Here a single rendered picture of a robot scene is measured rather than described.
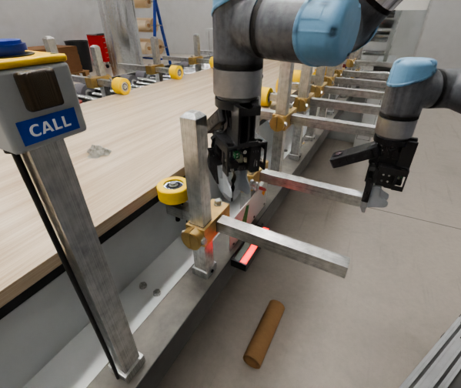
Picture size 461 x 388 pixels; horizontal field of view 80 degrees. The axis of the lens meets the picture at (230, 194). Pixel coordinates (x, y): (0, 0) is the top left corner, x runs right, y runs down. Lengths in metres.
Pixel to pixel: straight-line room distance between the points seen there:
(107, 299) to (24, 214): 0.33
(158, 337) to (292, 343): 0.90
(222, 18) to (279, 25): 0.09
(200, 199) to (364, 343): 1.17
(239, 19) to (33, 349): 0.70
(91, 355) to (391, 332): 1.30
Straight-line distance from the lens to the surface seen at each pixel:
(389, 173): 0.72
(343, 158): 0.72
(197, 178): 0.54
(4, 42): 0.30
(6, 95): 0.28
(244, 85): 0.43
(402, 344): 1.62
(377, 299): 1.73
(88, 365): 0.76
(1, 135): 0.29
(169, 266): 0.87
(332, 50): 0.36
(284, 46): 0.37
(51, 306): 0.71
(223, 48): 0.43
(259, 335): 1.35
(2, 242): 0.66
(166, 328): 0.65
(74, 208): 0.35
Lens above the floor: 1.25
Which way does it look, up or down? 33 degrees down
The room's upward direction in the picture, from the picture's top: straight up
